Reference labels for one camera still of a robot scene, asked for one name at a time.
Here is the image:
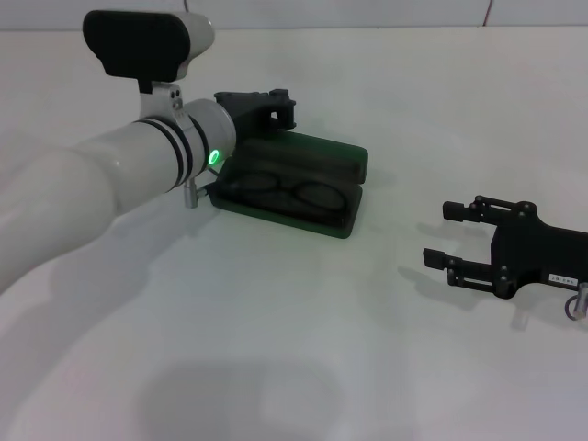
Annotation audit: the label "right gripper plug with cable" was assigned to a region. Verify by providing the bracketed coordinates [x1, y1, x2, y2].
[563, 281, 588, 323]

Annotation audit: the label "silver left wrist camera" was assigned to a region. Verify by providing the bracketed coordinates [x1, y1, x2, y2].
[82, 9, 216, 96]

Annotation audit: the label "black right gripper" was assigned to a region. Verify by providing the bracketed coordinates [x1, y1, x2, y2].
[422, 195, 588, 300]

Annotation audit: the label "gripper plug with cable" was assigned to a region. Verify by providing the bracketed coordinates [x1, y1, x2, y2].
[183, 169, 218, 210]
[563, 281, 588, 323]

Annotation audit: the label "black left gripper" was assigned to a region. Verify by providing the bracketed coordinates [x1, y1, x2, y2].
[213, 86, 298, 140]

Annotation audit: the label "green glasses case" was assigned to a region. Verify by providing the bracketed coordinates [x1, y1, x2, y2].
[209, 130, 370, 241]

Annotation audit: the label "black glasses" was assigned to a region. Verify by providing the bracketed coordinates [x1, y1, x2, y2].
[227, 169, 351, 218]

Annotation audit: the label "left gripper plug with cable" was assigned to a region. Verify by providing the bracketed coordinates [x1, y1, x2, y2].
[183, 169, 218, 210]

